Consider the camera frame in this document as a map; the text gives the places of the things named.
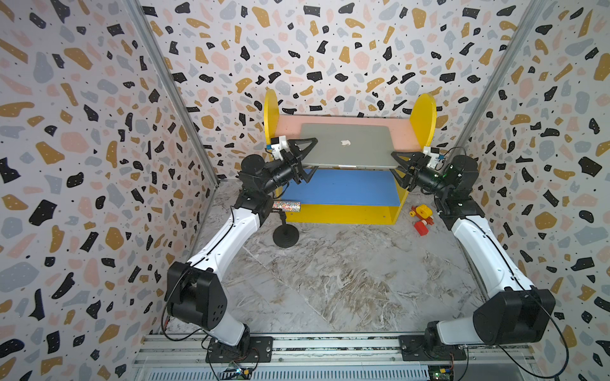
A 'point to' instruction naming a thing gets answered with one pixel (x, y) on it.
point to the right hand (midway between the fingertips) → (391, 160)
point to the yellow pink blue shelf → (350, 196)
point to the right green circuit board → (441, 372)
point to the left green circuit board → (240, 373)
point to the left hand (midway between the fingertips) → (321, 152)
